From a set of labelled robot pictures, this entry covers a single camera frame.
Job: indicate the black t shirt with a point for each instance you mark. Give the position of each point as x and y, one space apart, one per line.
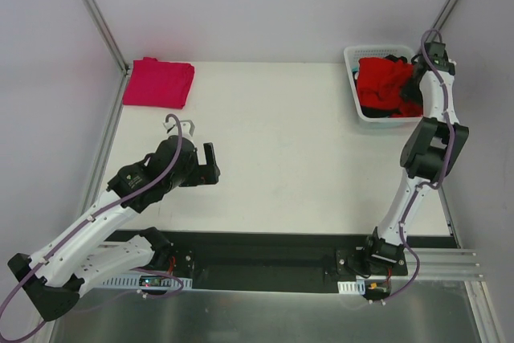
410 91

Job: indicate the folded magenta t shirt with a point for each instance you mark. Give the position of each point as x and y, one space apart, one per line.
159 84

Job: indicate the teal pink garment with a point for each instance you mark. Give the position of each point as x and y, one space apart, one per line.
355 71

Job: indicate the white plastic laundry basket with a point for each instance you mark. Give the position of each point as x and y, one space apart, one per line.
352 55

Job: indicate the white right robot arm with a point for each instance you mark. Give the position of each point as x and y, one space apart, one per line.
427 158

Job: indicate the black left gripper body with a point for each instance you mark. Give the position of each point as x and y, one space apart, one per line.
206 172

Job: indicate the aluminium rail right side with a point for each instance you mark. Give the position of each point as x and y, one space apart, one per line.
449 265

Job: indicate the left white cable duct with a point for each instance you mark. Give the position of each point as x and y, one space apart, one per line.
134 281

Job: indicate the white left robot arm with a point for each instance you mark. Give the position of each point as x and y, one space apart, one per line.
57 276

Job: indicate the white cable duct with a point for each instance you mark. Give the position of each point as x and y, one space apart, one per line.
134 281
351 287

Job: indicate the left aluminium frame post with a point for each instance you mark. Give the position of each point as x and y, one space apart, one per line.
99 21

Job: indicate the red t shirt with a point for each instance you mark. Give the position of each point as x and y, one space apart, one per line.
379 83

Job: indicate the right white cable duct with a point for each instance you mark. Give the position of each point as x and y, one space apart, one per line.
351 287

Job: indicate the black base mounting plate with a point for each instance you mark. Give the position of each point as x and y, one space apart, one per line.
269 262

